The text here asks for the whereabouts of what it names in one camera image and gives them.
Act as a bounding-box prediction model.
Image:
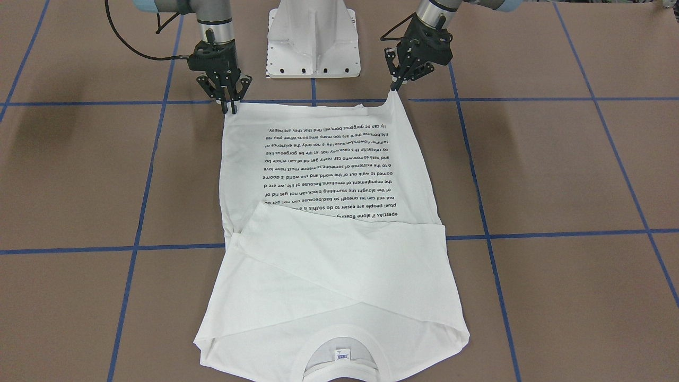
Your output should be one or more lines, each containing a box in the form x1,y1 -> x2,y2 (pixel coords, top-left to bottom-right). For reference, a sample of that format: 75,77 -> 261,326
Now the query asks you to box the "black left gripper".
386,15 -> 453,91

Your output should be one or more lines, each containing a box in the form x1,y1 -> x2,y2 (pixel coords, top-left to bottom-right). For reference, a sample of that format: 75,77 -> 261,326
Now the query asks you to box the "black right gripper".
186,40 -> 253,115

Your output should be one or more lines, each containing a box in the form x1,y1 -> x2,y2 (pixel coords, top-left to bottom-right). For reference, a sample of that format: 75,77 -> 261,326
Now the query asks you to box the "white printed t-shirt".
194,91 -> 470,381

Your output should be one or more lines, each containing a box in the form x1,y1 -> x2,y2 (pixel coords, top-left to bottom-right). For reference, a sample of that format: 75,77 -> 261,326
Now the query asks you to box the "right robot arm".
134,1 -> 252,114

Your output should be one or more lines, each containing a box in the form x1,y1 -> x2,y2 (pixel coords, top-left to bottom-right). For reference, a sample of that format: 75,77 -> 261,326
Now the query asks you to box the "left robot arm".
380,1 -> 462,91

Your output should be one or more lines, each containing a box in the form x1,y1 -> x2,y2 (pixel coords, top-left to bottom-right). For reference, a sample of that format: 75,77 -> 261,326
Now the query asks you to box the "brown table mat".
1,1 -> 678,381

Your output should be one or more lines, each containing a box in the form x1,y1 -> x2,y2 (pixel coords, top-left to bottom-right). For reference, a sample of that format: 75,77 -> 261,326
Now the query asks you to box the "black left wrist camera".
380,12 -> 422,44

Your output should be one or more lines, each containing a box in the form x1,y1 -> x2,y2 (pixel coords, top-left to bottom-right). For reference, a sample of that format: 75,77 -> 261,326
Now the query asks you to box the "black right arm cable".
104,0 -> 193,61

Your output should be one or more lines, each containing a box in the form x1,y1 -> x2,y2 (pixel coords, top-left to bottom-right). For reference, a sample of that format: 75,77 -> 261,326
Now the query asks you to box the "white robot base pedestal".
266,1 -> 361,79

